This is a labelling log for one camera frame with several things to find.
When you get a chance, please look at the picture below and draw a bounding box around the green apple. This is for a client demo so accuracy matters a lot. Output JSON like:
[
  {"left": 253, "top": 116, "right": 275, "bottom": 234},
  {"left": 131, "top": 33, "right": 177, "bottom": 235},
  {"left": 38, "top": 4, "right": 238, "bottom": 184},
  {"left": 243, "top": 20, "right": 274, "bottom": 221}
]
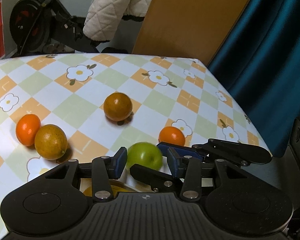
[{"left": 126, "top": 142, "right": 162, "bottom": 171}]

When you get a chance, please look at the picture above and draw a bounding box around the yellow lemon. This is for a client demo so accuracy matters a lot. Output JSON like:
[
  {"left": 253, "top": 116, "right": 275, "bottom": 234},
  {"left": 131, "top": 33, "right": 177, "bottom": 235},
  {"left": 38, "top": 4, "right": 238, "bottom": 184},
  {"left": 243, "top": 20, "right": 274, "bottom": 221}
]
[{"left": 79, "top": 178, "right": 137, "bottom": 197}]

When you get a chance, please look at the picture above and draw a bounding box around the small orange tangerine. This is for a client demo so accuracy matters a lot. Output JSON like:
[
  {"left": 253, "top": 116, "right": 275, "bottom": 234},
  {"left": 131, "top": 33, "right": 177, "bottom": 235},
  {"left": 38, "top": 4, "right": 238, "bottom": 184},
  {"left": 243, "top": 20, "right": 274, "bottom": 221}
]
[{"left": 158, "top": 126, "right": 185, "bottom": 146}]

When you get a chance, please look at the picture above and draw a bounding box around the yellow-brown orange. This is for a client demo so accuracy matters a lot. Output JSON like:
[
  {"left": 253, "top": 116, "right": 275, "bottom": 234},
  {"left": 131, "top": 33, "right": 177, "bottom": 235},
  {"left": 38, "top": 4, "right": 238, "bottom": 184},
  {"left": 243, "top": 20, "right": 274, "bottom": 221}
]
[{"left": 34, "top": 124, "right": 68, "bottom": 160}]

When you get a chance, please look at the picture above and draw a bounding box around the dark brownish orange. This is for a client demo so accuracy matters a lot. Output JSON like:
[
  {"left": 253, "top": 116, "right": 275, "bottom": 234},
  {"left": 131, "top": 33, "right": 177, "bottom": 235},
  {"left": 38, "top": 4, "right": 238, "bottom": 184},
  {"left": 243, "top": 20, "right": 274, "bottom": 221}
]
[{"left": 103, "top": 92, "right": 133, "bottom": 121}]

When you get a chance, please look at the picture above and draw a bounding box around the checkered floral tablecloth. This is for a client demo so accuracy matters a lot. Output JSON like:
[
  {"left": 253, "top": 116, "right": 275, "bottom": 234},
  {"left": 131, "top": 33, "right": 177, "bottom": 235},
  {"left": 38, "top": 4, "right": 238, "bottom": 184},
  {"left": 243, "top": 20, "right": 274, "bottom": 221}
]
[{"left": 0, "top": 54, "right": 266, "bottom": 239}]

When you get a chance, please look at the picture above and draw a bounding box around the bright orange tangerine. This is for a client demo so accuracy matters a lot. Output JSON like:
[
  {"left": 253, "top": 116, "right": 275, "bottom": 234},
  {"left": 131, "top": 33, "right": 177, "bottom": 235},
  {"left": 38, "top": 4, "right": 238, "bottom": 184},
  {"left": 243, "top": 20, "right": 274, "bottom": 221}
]
[{"left": 15, "top": 114, "right": 41, "bottom": 147}]

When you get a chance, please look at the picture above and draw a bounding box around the teal curtain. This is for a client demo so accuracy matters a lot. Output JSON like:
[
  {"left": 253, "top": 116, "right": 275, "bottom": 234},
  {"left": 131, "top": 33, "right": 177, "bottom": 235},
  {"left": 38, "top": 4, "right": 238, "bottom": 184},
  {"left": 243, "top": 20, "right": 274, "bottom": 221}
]
[{"left": 208, "top": 0, "right": 300, "bottom": 156}]

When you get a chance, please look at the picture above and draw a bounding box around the wooden board panel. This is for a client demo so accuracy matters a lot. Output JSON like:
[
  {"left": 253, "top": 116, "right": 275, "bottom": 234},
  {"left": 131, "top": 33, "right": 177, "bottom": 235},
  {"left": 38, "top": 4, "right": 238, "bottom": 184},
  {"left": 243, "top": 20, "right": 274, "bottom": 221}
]
[{"left": 133, "top": 0, "right": 250, "bottom": 65}]

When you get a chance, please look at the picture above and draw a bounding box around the black exercise bike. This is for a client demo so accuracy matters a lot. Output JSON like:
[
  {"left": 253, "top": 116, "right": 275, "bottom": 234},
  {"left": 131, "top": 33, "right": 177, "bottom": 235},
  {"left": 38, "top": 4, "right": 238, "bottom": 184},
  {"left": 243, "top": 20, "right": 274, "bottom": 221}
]
[{"left": 9, "top": 0, "right": 99, "bottom": 57}]

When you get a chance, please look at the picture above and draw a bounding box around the white quilted blanket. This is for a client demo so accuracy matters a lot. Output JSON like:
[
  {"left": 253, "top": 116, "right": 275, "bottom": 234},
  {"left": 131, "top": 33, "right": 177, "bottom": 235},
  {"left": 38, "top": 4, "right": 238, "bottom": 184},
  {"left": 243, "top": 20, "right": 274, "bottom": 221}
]
[{"left": 83, "top": 0, "right": 151, "bottom": 42}]

